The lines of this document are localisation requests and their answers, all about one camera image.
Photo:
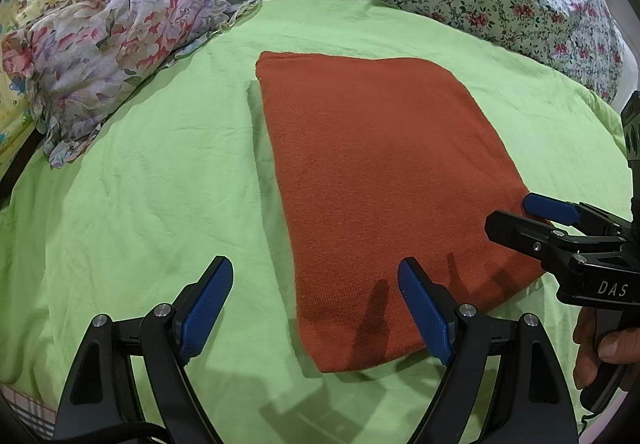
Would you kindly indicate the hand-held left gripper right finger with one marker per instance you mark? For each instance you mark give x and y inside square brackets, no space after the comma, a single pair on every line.
[425,314]

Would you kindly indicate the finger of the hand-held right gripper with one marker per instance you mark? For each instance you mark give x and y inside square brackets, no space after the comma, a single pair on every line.
[510,224]
[547,206]

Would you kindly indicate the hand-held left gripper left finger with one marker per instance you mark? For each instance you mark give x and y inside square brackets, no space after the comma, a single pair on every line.
[205,314]

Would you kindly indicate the orange knit sweater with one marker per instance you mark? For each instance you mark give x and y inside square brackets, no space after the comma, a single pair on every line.
[375,149]

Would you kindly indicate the person's right hand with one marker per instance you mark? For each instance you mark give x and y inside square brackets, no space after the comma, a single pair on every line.
[617,344]

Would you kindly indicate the light green bed sheet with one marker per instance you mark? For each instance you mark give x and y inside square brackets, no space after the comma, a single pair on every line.
[150,174]

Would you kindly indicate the plaid cloth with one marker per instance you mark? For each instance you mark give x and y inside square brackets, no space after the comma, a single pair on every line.
[20,406]

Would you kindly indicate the purple floral thin cloth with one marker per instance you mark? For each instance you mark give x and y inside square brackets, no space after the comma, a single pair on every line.
[110,49]

